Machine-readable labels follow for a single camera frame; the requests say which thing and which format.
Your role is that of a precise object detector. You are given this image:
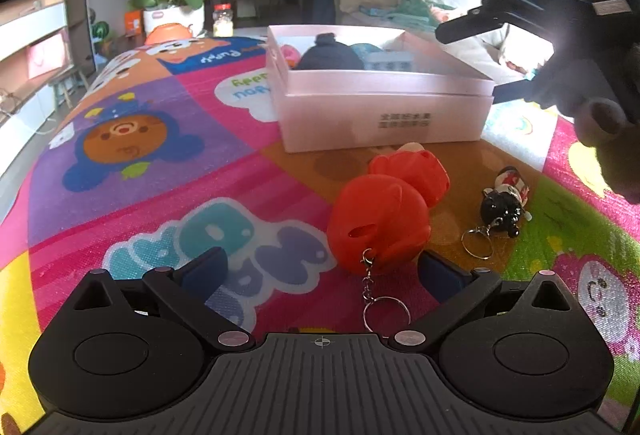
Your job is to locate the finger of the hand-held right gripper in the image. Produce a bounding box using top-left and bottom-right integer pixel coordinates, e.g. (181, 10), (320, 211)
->
(434, 9), (507, 45)
(491, 78), (540, 106)

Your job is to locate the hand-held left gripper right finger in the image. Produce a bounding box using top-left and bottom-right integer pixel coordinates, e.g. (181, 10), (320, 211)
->
(392, 249), (578, 351)

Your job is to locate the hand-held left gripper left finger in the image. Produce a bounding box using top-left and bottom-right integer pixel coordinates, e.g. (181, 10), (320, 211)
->
(62, 246), (256, 351)

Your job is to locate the red pig keychain toy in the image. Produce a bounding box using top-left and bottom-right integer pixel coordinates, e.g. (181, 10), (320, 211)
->
(326, 174), (432, 332)

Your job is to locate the blue white tissue packet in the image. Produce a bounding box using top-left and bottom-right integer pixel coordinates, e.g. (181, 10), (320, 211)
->
(350, 42), (413, 72)

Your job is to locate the black plush toy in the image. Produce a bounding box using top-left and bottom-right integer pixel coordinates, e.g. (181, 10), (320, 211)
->
(295, 32), (366, 71)

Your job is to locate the pink cardboard box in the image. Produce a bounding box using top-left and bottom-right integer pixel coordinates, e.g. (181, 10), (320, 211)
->
(265, 25), (496, 153)

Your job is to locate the person's right hand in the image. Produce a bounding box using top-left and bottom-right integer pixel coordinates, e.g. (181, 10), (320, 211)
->
(570, 98), (640, 205)

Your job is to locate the green cloth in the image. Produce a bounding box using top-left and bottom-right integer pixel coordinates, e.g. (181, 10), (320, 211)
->
(395, 0), (437, 23)

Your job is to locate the red toy with cream top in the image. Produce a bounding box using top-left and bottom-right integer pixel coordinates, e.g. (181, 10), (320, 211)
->
(369, 142), (451, 208)

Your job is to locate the colourful cartoon play mat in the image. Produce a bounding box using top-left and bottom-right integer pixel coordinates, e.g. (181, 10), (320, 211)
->
(0, 35), (640, 435)

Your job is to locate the wooden stool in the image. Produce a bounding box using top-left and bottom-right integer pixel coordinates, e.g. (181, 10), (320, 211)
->
(47, 65), (91, 108)

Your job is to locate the orange round container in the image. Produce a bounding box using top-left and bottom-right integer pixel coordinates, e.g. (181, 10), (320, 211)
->
(146, 22), (195, 45)

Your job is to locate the red lid plastic jar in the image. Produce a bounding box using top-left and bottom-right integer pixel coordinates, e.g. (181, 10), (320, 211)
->
(212, 4), (235, 37)

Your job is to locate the pink paper bag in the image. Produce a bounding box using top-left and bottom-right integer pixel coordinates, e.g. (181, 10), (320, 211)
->
(27, 32), (67, 78)

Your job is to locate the wooden television cabinet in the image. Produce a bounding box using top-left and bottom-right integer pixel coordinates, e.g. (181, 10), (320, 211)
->
(0, 0), (71, 116)

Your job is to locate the black doll keychain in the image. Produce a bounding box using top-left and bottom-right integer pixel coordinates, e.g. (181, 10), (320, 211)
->
(461, 166), (532, 261)

